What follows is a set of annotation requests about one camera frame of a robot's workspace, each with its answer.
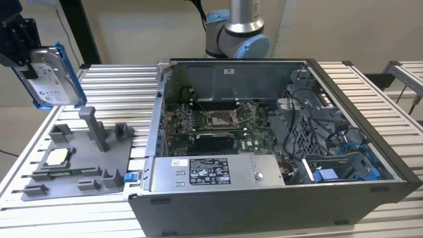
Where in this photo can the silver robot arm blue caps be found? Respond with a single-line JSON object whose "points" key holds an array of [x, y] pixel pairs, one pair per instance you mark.
{"points": [[245, 15]]}

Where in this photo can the RAM slot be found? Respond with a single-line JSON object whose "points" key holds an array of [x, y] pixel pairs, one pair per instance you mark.
{"points": [[218, 129]]}

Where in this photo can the grey parts rack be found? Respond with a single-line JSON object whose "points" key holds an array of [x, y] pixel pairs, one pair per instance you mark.
{"points": [[83, 161]]}

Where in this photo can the metal slat side table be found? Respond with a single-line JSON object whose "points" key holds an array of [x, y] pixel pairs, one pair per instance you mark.
{"points": [[406, 72]]}

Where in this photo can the black stand post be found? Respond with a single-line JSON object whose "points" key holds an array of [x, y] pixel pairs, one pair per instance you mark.
{"points": [[86, 37]]}

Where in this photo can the green motherboard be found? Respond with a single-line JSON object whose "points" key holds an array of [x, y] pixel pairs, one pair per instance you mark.
{"points": [[261, 138]]}

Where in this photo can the green RAM stick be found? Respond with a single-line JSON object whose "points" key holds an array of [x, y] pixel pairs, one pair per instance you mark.
{"points": [[79, 171]]}

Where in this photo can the silver power supply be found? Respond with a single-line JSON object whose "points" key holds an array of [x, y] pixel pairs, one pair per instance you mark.
{"points": [[165, 178]]}

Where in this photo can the black PC case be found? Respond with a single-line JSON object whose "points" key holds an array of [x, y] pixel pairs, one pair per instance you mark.
{"points": [[232, 210]]}

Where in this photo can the grey perforated drive cage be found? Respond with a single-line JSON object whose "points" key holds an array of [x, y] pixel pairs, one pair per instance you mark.
{"points": [[308, 138]]}

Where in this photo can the silver CPU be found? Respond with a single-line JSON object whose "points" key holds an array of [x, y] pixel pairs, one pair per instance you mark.
{"points": [[58, 158]]}

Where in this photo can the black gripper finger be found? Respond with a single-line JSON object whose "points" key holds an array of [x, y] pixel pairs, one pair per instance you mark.
{"points": [[30, 70]]}

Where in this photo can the blue case latch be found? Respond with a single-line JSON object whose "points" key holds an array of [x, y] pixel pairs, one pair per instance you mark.
{"points": [[130, 177]]}

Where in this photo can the grey disk bay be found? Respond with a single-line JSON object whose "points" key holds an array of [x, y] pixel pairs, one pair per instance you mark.
{"points": [[348, 158]]}

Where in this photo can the black graphics card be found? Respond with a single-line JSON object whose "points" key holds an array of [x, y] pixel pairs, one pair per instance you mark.
{"points": [[213, 143]]}

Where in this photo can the blue carrier in bay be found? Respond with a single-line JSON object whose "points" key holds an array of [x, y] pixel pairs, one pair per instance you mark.
{"points": [[326, 176]]}

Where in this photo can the hard disk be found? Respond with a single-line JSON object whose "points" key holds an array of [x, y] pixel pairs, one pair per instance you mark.
{"points": [[53, 81]]}

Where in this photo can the CPU socket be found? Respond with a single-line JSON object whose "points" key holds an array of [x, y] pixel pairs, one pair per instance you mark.
{"points": [[218, 120]]}

